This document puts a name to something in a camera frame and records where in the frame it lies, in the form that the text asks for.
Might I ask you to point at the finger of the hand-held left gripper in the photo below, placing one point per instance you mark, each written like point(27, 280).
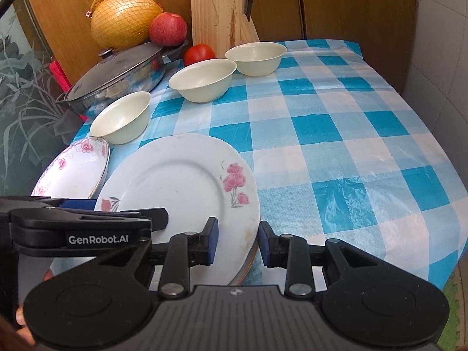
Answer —
point(150, 218)
point(78, 204)

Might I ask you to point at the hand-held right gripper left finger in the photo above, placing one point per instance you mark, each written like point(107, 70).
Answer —
point(211, 241)

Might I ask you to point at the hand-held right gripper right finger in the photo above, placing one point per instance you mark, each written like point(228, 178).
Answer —
point(264, 245)

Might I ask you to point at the small floral deep plate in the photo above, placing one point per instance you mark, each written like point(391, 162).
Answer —
point(73, 168)

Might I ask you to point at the large white floral plate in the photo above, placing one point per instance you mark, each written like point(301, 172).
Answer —
point(175, 182)

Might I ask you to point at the cream bowl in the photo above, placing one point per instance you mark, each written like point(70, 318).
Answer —
point(204, 80)
point(256, 58)
point(124, 117)

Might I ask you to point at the person's left hand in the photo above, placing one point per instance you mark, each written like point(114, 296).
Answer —
point(21, 316)

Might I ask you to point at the white plate gold rim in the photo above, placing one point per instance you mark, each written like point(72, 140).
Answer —
point(245, 268)

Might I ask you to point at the etched frosted glass door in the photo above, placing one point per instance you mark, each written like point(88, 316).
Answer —
point(22, 98)

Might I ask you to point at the blue checkered tablecloth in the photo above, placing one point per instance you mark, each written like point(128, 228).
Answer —
point(329, 135)

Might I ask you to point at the red plastic board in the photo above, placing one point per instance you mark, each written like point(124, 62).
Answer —
point(58, 75)

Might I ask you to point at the metal pan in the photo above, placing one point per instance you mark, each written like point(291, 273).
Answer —
point(140, 84)

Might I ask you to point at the metal pan lid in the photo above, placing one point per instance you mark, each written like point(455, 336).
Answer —
point(117, 71)

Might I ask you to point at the red tomato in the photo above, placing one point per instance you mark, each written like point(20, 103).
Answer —
point(199, 54)

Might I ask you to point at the pomelo in yellow net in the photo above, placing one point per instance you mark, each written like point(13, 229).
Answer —
point(124, 22)

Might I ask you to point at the red apple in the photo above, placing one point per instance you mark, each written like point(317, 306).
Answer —
point(168, 29)

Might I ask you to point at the green foam floor mat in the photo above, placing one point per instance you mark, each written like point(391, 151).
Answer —
point(459, 318)

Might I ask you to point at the wooden cutting board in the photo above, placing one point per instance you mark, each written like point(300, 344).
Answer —
point(212, 14)

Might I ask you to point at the wooden cabinet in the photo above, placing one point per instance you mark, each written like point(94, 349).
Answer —
point(329, 3)

